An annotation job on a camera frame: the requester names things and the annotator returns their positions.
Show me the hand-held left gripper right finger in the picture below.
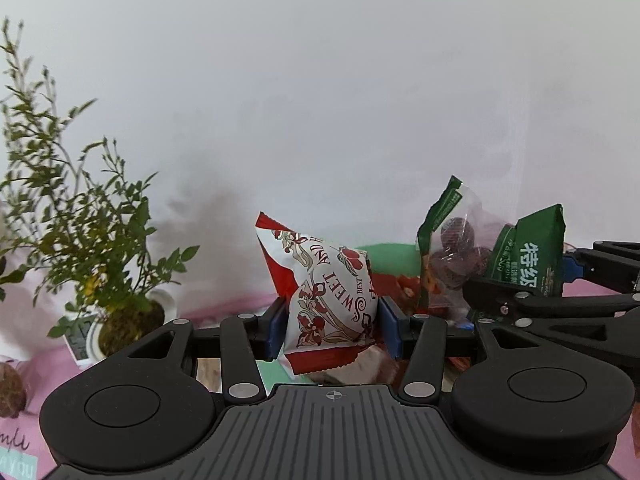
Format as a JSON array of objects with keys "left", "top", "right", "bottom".
[{"left": 378, "top": 296, "right": 556, "bottom": 406}]

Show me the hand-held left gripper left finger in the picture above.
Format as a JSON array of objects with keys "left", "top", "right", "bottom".
[{"left": 117, "top": 297, "right": 290, "bottom": 405}]

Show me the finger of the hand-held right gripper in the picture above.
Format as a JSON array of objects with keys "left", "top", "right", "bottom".
[
  {"left": 564, "top": 241, "right": 640, "bottom": 291},
  {"left": 462, "top": 280, "right": 640, "bottom": 328}
]

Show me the green transparent snack bag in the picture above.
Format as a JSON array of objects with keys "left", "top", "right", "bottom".
[{"left": 416, "top": 175, "right": 567, "bottom": 323}]

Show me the red white floral snack packet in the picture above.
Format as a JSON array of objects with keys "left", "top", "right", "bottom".
[{"left": 255, "top": 211, "right": 379, "bottom": 376}]

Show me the green plastic bowl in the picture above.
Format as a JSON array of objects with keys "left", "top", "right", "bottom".
[{"left": 259, "top": 242, "right": 476, "bottom": 388}]

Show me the person's right forearm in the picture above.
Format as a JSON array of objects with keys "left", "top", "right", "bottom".
[{"left": 627, "top": 400, "right": 640, "bottom": 461}]

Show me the red gold patterned packet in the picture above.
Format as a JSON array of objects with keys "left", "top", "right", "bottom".
[{"left": 372, "top": 272, "right": 421, "bottom": 313}]

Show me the plant in white pot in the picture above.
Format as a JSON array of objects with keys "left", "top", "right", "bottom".
[{"left": 0, "top": 17, "right": 201, "bottom": 361}]

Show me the white digital clock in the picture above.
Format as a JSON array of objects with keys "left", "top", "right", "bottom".
[{"left": 62, "top": 312, "right": 101, "bottom": 367}]

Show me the pink tablecloth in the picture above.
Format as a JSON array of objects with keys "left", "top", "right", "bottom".
[{"left": 0, "top": 280, "right": 640, "bottom": 480}]

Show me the brown round object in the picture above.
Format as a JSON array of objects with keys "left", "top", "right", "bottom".
[{"left": 0, "top": 360, "right": 27, "bottom": 418}]

